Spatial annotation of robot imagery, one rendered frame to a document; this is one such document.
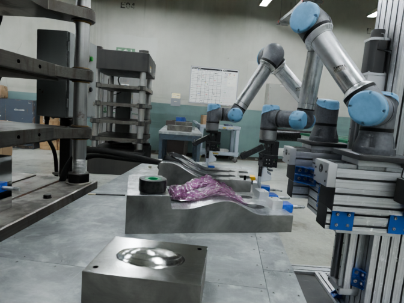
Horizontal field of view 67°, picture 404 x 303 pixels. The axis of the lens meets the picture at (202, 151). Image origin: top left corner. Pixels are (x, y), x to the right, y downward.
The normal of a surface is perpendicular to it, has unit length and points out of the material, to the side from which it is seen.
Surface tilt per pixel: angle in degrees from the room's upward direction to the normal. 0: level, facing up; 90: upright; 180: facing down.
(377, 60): 90
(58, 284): 0
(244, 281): 0
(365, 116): 96
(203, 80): 90
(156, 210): 90
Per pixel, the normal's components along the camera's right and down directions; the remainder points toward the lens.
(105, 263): 0.07, -0.99
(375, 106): -0.60, 0.16
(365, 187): 0.00, 0.13
